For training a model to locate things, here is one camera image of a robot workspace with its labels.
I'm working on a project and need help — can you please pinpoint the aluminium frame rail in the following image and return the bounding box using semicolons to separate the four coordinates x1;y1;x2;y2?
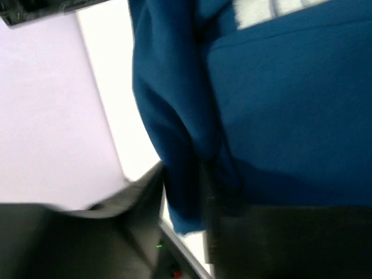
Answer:
159;221;213;278

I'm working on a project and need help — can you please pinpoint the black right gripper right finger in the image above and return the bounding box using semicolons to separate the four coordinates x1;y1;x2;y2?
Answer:
200;163;371;278

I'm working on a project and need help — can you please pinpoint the dark blue t shirt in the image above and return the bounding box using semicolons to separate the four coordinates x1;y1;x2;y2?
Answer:
128;1;371;235

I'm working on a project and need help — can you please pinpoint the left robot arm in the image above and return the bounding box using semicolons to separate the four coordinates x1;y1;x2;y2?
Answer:
1;0;106;27

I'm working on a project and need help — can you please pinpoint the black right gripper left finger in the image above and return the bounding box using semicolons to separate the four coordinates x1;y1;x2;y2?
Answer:
1;163;164;278

